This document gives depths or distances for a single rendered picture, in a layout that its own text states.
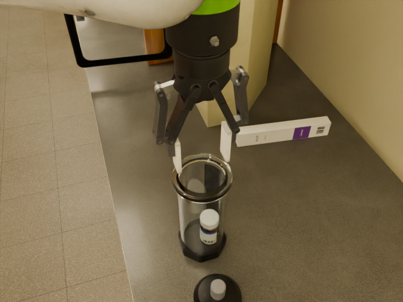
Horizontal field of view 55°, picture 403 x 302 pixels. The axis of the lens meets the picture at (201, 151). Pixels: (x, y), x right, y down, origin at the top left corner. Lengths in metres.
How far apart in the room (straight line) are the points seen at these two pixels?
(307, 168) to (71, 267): 1.31
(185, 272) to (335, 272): 0.31
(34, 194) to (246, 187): 1.57
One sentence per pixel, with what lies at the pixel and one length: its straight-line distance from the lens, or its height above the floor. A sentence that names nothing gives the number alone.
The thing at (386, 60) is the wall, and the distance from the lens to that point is 1.10.
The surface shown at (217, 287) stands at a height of 1.01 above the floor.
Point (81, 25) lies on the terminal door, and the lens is 1.25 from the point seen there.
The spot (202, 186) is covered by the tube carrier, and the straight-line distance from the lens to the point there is 0.78.
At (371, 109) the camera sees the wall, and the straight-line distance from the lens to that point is 1.17.
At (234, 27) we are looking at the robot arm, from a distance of 0.49.
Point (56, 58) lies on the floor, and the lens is 3.39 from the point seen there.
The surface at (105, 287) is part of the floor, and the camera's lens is 1.91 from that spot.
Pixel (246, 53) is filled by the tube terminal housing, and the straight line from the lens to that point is 1.01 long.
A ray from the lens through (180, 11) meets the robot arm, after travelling 0.32.
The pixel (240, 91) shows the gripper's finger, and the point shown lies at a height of 1.34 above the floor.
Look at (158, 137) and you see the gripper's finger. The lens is 0.58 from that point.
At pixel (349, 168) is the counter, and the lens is 1.07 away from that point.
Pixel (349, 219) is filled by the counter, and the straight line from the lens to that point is 0.96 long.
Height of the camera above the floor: 1.68
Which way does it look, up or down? 45 degrees down
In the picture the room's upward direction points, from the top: straight up
